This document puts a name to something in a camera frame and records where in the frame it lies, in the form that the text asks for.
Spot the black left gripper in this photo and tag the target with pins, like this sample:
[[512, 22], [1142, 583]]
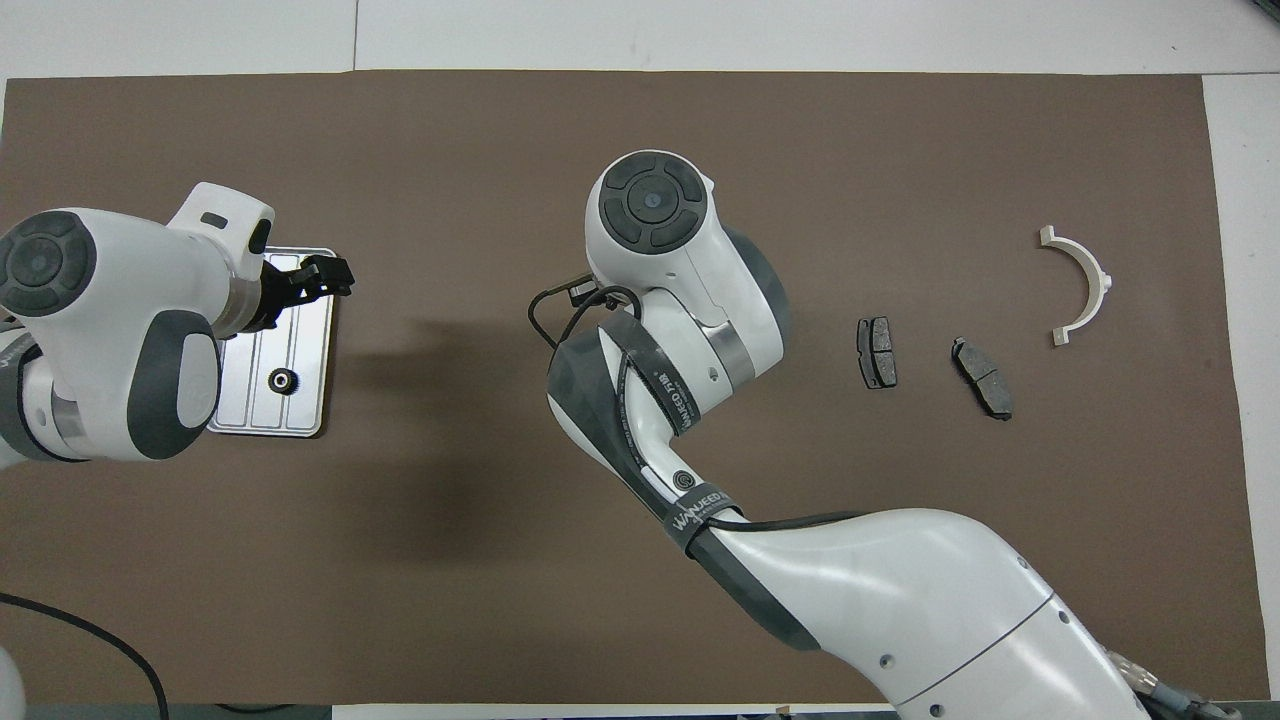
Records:
[[278, 298]]

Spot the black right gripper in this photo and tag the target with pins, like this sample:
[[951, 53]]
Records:
[[583, 292]]

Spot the large black bearing gear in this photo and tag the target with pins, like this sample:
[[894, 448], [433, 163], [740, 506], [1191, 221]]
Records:
[[284, 380]]

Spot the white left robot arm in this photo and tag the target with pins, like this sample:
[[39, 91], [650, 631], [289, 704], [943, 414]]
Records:
[[110, 330]]

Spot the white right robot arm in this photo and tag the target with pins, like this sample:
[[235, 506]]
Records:
[[900, 590]]

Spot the silver metal tray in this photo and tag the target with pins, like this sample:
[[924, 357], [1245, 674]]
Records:
[[290, 350]]

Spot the brown table mat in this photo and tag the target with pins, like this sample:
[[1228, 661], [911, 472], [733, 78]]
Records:
[[500, 560]]

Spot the short dark brake pad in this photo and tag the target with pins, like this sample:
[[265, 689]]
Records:
[[878, 352]]

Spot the long dark brake pad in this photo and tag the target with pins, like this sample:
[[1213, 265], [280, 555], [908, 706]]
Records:
[[982, 378]]

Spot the white semicircular bracket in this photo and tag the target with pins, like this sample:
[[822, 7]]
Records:
[[1092, 270]]

